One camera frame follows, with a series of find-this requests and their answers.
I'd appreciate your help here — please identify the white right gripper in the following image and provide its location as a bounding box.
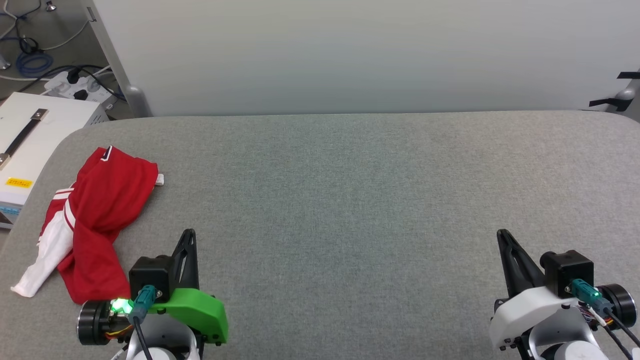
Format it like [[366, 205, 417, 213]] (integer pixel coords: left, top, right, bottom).
[[489, 229, 637, 351]]

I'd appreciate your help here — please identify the red and white basketball jersey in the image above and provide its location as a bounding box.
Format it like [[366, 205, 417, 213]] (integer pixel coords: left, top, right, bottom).
[[11, 146, 165, 305]]

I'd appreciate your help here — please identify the left camera cable teal plug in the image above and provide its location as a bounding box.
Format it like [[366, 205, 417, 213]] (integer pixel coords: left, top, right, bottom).
[[131, 285, 156, 360]]

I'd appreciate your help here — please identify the right camera cable teal plug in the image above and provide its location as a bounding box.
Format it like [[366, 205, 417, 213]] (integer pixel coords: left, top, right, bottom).
[[567, 279, 640, 360]]

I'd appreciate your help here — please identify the camera cable teal plug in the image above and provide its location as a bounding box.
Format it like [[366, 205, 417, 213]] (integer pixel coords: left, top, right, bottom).
[[567, 279, 640, 360], [131, 285, 156, 360]]

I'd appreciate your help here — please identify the white partition panel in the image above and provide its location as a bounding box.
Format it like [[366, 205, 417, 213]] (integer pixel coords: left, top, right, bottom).
[[91, 0, 640, 117]]

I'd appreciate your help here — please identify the grey metal panel frame leg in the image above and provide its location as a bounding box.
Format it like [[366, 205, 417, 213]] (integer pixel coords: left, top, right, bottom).
[[614, 79, 640, 114], [80, 0, 151, 118]]

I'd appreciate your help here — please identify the blue coiled cable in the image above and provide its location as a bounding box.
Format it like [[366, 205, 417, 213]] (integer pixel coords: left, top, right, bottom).
[[15, 50, 55, 78]]

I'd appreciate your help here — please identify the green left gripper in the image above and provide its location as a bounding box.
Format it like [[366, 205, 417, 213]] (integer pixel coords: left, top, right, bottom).
[[76, 229, 229, 347]]

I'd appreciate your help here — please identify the white equipment box black handle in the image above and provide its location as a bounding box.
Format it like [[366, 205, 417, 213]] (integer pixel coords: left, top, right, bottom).
[[0, 91, 110, 230]]

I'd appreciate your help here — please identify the white power strip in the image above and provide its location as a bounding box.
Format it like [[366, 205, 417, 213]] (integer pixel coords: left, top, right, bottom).
[[44, 70, 118, 112]]

